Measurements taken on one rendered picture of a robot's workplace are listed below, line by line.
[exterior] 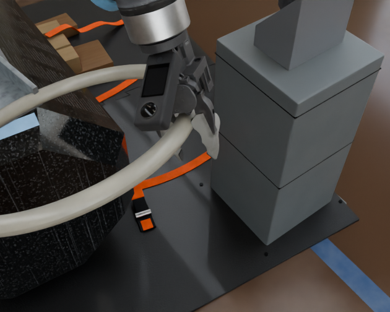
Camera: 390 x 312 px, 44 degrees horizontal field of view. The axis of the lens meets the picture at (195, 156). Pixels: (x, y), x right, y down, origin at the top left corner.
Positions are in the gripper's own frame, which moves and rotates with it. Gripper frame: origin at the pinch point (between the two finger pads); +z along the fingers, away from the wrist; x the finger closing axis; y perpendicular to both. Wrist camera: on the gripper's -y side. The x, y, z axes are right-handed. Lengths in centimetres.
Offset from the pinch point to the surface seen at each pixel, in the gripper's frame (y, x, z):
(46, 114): 43, 65, 12
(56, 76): 71, 79, 12
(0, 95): 16, 49, -8
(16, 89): 19, 47, -8
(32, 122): 38, 67, 12
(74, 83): 19.6, 32.0, -6.5
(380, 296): 76, -19, 127
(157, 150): -8.6, 0.8, -7.3
